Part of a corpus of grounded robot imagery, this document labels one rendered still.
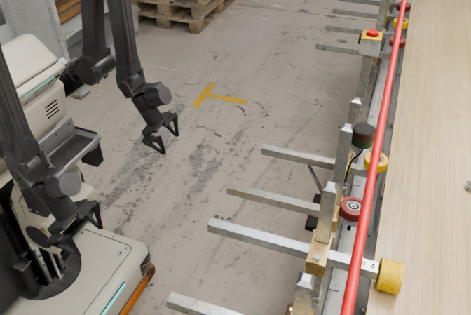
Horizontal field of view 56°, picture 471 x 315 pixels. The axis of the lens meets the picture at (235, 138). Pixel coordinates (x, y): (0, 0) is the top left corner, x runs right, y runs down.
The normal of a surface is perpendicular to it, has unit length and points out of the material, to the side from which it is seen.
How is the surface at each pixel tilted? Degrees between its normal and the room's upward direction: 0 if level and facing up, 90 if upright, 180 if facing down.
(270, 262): 0
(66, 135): 90
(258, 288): 0
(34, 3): 90
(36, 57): 42
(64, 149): 0
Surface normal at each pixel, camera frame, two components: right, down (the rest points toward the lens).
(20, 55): 0.61, -0.43
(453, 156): -0.01, -0.79
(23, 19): -0.34, 0.58
